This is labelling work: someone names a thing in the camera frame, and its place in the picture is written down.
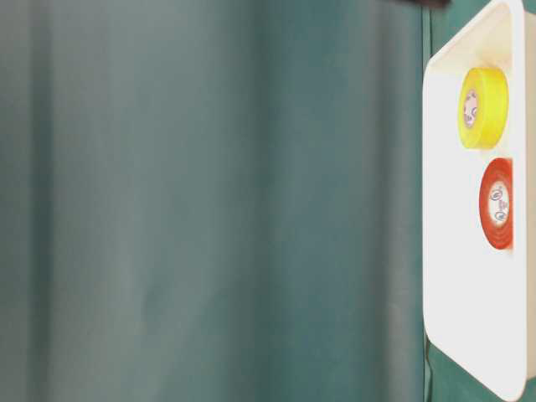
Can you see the white plastic case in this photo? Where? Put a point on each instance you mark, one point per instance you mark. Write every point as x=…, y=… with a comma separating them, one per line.
x=478, y=301

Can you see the red tape roll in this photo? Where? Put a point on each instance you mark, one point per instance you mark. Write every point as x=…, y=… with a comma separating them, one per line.
x=496, y=203

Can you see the yellow tape roll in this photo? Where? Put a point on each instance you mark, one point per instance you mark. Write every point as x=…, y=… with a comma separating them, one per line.
x=482, y=108

